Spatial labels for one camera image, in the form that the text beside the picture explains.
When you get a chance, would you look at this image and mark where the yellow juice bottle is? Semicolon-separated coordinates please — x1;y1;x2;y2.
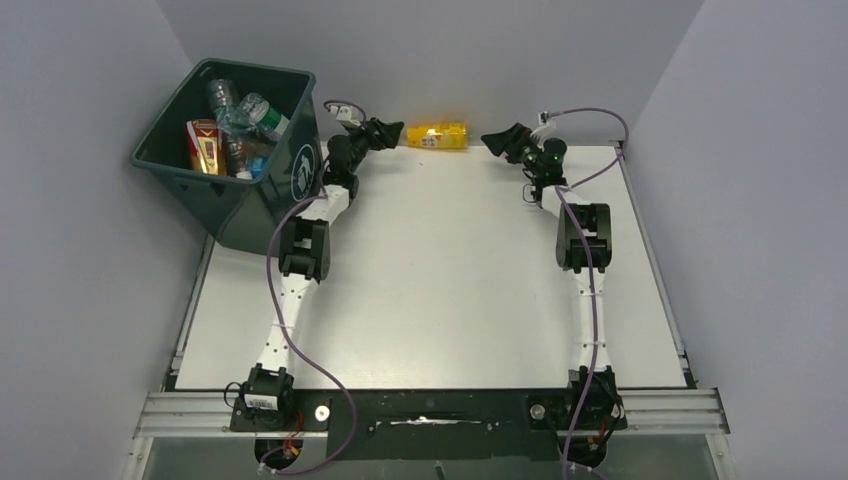
406;122;468;150

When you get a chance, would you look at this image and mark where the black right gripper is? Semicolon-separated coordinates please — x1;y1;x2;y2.
480;123;544;177

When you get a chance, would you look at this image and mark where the red gold tea bottle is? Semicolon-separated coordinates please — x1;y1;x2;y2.
185;119;226;176

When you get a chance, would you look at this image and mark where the dark green plastic bin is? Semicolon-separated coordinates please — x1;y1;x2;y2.
130;58;323;254

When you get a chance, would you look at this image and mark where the clear bottle green label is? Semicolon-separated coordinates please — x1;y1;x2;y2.
206;78;240;119

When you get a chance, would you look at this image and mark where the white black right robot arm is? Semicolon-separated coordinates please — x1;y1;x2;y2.
481;123;625;434

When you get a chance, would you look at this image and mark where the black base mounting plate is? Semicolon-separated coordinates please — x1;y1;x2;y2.
224;373;628;469

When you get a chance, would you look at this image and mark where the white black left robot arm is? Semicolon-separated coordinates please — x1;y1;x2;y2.
232;117;405;429

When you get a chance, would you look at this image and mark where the aluminium frame rail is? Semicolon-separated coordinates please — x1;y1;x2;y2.
121;389;730;479

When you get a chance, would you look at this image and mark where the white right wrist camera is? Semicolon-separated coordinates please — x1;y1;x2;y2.
533;111;557;141

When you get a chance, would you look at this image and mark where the purple label Ganten bottle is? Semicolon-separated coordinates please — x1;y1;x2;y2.
215;109;267;178

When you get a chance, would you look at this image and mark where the clear bottle blue label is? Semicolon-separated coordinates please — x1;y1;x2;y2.
234;156;268;180

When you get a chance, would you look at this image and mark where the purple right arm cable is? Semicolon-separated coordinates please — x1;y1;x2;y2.
539;107;631;480

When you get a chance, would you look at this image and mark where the green cap water bottle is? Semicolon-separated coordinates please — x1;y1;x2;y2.
239;92;290;143

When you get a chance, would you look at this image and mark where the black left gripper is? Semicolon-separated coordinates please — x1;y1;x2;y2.
346;118;403;174

